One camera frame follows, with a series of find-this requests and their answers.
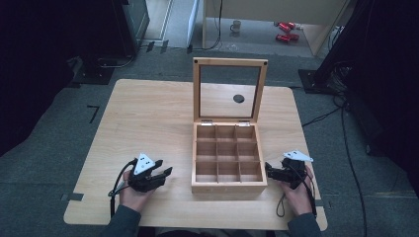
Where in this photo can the wooden compartment box with lid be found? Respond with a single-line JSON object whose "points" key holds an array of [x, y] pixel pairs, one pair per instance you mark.
{"points": [[227, 187]]}

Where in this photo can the black cabinet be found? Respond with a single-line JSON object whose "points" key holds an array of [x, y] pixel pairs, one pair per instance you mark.
{"points": [[131, 26]]}

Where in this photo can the black stand base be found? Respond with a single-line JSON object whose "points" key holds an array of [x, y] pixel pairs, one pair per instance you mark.
{"points": [[94, 74]]}

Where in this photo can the person's right hand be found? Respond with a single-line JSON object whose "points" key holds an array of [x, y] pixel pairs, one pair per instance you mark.
{"points": [[301, 200]]}

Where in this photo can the grey mug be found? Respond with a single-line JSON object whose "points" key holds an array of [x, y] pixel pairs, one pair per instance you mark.
{"points": [[235, 26]]}

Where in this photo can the person's left hand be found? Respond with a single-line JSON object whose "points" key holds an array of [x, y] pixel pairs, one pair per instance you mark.
{"points": [[133, 197]]}

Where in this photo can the white board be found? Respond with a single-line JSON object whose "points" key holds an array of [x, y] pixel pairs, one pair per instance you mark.
{"points": [[192, 23]]}

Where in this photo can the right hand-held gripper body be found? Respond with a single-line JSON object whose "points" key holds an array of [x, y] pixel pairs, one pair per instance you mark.
{"points": [[293, 173]]}

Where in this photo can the red can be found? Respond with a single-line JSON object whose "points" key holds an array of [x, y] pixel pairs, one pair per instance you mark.
{"points": [[287, 37], [286, 26]]}

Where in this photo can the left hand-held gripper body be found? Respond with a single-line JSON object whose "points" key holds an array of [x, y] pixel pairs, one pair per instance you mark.
{"points": [[145, 182]]}

